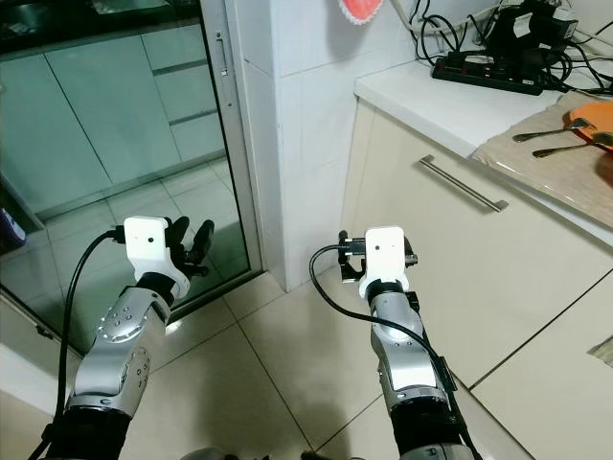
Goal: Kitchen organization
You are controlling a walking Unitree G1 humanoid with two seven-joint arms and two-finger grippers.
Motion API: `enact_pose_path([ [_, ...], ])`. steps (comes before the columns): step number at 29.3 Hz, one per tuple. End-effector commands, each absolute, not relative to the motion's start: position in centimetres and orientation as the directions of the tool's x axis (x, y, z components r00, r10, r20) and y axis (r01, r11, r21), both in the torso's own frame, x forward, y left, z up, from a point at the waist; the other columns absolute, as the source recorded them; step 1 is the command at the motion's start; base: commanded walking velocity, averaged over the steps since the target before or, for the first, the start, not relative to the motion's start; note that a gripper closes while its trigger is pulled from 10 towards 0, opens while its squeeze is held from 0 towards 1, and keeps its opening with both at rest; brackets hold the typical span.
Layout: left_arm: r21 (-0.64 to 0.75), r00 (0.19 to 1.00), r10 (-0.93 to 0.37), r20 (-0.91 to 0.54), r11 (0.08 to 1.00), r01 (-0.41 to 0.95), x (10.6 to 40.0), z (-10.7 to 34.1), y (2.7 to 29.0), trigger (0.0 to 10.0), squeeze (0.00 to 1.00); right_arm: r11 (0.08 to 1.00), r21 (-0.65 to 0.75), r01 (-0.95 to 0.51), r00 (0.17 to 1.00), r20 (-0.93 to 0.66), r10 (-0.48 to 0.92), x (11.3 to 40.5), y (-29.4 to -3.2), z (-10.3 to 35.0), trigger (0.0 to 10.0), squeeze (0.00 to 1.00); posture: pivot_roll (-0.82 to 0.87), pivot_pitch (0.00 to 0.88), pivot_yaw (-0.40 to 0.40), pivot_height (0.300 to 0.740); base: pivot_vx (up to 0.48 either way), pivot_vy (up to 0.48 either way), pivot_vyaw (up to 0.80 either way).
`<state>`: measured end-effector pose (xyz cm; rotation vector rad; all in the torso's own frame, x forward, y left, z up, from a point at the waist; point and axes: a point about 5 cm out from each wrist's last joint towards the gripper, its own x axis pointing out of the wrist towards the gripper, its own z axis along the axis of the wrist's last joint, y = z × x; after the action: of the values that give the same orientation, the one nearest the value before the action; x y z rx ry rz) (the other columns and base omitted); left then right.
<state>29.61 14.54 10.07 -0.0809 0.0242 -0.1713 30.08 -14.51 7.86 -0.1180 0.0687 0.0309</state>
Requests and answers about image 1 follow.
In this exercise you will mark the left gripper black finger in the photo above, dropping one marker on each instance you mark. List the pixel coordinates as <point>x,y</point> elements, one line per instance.
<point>203,240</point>
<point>178,235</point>

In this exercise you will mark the silver metal fork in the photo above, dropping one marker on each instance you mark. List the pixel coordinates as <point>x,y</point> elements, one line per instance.
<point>541,135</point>

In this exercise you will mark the bronze metal spoon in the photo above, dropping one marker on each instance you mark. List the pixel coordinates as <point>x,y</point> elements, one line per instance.
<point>565,150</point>

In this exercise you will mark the orange plastic plate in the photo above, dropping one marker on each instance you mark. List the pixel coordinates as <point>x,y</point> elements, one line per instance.
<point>603,117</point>

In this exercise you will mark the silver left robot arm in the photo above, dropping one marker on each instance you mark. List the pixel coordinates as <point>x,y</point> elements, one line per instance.
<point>120,355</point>

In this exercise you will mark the cream kitchen base cabinet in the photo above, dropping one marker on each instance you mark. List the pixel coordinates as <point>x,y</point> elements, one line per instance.
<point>517,278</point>

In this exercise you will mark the glass sliding door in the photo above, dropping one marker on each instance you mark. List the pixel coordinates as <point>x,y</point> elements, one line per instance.
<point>235,163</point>

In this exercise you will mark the black power strip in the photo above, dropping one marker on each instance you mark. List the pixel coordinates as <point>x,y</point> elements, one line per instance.
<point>488,75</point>

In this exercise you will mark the black battery charger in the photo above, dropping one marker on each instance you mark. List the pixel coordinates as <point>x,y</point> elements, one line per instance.
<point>527,29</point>

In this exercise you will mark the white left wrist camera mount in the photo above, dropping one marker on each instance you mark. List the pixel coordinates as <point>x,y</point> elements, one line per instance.
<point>146,244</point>

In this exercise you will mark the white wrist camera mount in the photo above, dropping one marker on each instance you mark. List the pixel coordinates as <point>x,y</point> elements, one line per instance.
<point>388,254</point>
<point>146,244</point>

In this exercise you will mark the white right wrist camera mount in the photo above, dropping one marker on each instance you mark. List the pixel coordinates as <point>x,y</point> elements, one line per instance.
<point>388,254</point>

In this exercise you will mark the pink scalloped wall hanging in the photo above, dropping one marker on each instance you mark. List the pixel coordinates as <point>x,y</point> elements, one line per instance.
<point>364,10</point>

